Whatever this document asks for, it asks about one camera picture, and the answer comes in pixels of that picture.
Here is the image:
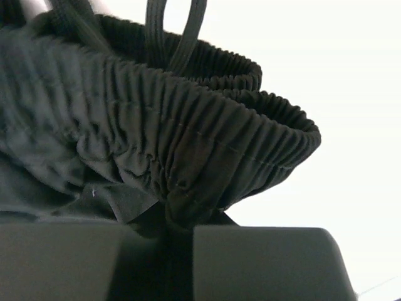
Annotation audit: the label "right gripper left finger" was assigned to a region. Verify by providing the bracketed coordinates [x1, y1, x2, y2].
[1, 223, 147, 300]

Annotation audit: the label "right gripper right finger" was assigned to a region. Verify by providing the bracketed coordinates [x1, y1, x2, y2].
[192, 224, 357, 301]

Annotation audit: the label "black trousers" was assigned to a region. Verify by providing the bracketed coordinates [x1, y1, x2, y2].
[0, 0, 323, 239]

